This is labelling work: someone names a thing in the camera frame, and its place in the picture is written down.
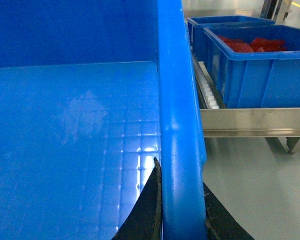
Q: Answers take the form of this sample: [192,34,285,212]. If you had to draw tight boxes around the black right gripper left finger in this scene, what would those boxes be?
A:
[113,158,163,240]

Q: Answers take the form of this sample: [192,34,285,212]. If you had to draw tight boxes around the blue crate behind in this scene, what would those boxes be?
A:
[187,15,275,61]

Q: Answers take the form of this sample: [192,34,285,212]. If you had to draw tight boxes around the steel roller shelf frame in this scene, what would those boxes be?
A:
[200,107,300,155]

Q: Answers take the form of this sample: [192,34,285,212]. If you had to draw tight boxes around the blue crate with red items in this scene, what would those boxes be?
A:
[203,25,300,109]

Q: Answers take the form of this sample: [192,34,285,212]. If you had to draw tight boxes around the red packets in crate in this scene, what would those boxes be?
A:
[217,35,288,53]

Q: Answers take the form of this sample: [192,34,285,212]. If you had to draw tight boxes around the large blue plastic crate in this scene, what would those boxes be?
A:
[0,0,207,240]

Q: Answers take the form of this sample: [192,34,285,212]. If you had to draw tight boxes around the white roller track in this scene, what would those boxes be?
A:
[192,54,220,110]

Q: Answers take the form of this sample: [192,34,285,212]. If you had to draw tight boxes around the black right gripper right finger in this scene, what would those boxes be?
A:
[203,183,254,240]

